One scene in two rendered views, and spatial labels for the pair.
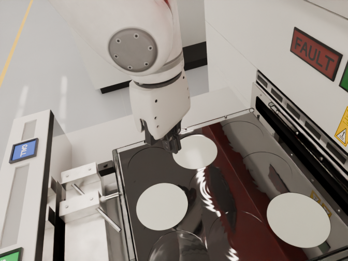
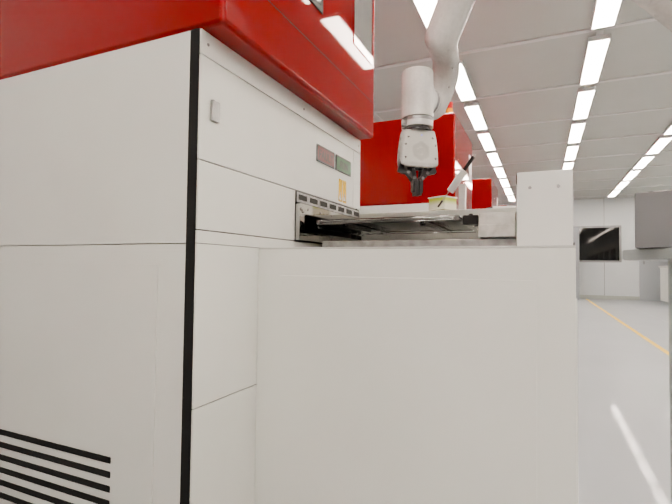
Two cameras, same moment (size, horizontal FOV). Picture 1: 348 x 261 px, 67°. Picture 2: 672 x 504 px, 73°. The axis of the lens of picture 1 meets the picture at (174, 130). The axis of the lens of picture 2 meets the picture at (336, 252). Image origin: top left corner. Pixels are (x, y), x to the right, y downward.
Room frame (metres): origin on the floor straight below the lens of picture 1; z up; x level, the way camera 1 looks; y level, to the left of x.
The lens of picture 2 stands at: (1.47, 0.49, 0.78)
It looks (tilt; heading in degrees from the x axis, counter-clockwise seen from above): 2 degrees up; 213
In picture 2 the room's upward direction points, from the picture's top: 1 degrees clockwise
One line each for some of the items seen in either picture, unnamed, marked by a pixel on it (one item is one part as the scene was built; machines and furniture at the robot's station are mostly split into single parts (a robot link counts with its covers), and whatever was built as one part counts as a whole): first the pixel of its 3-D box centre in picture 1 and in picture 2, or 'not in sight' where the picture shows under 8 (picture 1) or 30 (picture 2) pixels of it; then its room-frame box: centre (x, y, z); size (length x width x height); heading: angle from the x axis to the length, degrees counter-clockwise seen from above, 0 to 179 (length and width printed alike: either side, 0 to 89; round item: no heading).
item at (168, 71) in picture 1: (155, 61); (416, 125); (0.35, 0.01, 1.16); 0.09 x 0.08 x 0.03; 135
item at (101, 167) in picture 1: (106, 168); (470, 219); (0.40, 0.17, 0.90); 0.04 x 0.02 x 0.03; 99
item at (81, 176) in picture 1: (80, 176); (497, 218); (0.39, 0.23, 0.89); 0.08 x 0.03 x 0.03; 99
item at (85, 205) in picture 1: (81, 206); not in sight; (0.31, 0.21, 0.89); 0.08 x 0.03 x 0.03; 99
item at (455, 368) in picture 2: not in sight; (445, 398); (0.20, 0.04, 0.41); 0.96 x 0.64 x 0.82; 9
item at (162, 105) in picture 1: (161, 96); (417, 148); (0.35, 0.01, 1.10); 0.10 x 0.07 x 0.11; 135
